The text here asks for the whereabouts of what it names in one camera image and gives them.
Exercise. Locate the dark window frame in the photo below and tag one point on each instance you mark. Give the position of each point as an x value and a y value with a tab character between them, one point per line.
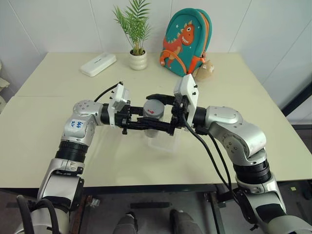
298	100

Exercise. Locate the dark grey rounded shape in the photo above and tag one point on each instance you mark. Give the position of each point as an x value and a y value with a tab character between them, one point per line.
126	223
182	221

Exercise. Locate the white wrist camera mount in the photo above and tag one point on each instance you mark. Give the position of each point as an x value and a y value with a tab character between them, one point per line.
119	97
187	85

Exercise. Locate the white rectangular case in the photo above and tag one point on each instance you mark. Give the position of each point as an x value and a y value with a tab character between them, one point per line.
98	64

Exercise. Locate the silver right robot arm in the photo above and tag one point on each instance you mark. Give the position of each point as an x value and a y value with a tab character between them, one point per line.
231	131

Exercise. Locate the grey jar lid red mark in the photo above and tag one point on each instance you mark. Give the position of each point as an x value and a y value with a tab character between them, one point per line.
154	109

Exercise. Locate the tan plush toy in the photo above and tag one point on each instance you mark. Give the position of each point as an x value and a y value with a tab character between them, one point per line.
206	72

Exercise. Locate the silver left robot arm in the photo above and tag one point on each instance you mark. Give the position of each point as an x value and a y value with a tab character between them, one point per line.
85	108

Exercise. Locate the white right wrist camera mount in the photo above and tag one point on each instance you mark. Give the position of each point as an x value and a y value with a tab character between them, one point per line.
187	85

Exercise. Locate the white sticker blue handwriting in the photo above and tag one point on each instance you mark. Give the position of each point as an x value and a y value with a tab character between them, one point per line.
76	124

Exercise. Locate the teal dinosaur backpack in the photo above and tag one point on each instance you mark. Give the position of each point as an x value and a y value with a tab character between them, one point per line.
185	41

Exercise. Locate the black flat floor bar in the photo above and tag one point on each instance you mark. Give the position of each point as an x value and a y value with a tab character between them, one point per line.
150	205

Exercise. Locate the black table frame bar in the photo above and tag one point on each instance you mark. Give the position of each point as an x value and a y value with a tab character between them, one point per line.
146	189

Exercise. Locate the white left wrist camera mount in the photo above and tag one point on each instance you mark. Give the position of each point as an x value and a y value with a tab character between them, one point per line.
119	97

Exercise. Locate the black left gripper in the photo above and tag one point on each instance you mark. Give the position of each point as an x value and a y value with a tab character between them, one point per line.
124	119

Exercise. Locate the clear plastic box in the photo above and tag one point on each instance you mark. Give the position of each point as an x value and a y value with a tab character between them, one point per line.
164	145

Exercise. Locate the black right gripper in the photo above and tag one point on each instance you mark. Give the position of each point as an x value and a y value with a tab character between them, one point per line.
179	117

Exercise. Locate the green plant in white pot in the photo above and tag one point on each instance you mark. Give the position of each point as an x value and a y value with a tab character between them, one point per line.
137	58

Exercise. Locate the clear jar with grey contents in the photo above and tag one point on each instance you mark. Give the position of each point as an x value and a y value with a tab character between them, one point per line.
151	134

